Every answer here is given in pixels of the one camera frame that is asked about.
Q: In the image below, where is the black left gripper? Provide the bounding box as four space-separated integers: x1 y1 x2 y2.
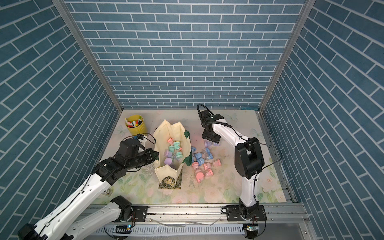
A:
125 147 161 171

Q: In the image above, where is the teal hourglass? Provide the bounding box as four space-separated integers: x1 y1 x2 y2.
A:
169 145 176 153
173 141 183 161

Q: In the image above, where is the cream canvas tote bag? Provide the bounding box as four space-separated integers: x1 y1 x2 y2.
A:
154 120 192 190

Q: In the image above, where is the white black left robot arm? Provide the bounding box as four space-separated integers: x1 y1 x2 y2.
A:
18 135 159 240

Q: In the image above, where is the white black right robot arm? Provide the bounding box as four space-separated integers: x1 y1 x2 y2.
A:
197 104 282 222

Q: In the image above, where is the blue hourglass right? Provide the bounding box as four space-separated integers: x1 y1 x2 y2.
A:
203 149 213 161

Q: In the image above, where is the blue hourglass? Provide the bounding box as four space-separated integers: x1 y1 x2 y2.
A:
191 147 205 166
203 149 213 161

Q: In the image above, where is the blue hourglass left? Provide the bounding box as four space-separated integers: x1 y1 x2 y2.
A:
191 147 205 166

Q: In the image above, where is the yellow cup with markers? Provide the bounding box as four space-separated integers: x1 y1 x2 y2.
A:
125 115 148 136

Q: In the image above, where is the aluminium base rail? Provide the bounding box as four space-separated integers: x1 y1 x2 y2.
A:
77 203 313 240

